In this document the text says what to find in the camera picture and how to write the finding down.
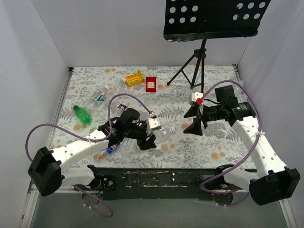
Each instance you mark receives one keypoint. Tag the yellow plastic bin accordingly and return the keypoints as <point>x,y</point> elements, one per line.
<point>133,80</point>

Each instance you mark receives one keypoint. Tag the clear Pepsi bottle black cap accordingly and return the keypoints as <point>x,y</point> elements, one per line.
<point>117,108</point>

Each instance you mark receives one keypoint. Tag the green plastic bin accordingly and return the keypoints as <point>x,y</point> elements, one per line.
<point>140,74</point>

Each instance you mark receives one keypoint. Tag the black music stand tripod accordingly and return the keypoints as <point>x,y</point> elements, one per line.
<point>190,20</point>

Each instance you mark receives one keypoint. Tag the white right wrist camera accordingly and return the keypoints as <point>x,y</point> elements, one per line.
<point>196,98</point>

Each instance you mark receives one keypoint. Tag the large clear bottle white cap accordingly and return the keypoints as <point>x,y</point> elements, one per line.
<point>117,88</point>

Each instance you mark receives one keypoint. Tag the clear bottle green-blue label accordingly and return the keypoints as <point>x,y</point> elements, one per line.
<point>99,95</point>

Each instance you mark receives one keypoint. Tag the green plastic bottle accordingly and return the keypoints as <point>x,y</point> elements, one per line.
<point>82,115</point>

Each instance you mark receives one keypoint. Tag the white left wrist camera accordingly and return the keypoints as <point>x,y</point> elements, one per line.
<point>153,119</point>

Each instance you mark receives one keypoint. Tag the clear bottle blue cap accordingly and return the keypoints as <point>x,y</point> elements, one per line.
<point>107,151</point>

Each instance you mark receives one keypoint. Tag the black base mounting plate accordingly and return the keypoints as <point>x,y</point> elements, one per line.
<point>144,183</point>

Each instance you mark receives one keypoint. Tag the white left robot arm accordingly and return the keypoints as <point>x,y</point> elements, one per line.
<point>100,139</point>

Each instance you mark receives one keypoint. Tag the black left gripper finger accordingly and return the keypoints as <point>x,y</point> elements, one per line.
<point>152,125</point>
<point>147,143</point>

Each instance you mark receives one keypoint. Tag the red plastic bin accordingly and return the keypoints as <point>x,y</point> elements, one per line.
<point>151,84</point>

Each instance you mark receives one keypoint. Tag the aluminium frame rail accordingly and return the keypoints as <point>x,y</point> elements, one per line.
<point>44,170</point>

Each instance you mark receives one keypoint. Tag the large clear crumpled bottle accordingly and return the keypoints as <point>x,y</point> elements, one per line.
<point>94,107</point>

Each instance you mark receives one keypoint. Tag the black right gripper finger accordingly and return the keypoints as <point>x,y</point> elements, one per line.
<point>193,111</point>
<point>194,128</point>

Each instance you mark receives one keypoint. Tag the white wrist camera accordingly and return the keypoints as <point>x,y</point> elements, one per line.
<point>153,119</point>
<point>196,98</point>

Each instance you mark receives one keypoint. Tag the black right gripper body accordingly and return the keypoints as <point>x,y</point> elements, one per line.
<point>202,116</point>

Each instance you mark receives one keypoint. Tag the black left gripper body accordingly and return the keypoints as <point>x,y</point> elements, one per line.
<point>146,134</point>

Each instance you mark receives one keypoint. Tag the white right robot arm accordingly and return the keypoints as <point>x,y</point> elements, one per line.
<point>273,181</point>

